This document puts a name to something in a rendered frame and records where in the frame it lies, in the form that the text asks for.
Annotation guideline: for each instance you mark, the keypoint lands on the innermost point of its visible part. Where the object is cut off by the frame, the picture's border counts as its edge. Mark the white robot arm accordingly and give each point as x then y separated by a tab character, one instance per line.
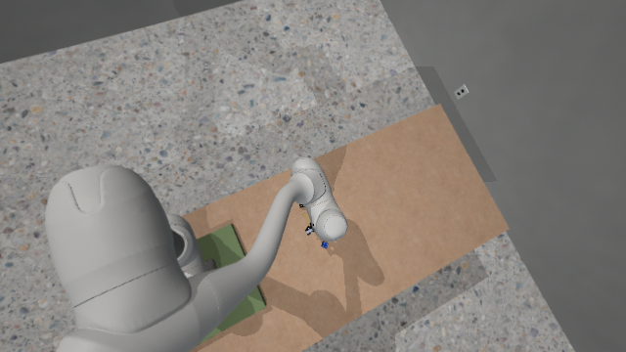
106	231

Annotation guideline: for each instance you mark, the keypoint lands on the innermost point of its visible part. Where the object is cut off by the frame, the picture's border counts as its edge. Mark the tan flat mat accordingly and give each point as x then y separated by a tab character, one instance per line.
306	217

